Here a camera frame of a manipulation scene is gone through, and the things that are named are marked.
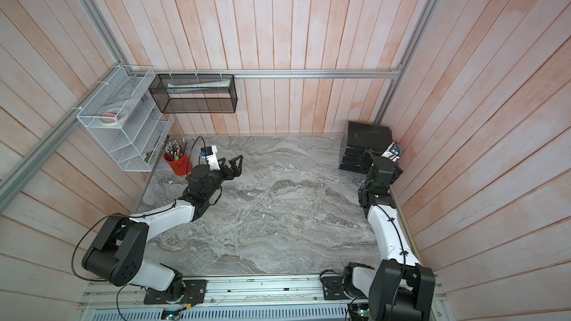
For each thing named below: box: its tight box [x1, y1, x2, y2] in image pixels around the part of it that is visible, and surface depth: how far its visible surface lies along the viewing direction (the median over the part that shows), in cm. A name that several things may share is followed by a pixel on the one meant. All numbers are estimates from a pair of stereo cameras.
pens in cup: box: [160, 138, 188, 162], surface depth 95 cm
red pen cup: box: [163, 152, 194, 177], surface depth 100 cm
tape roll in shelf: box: [98, 106, 129, 127], surface depth 75 cm
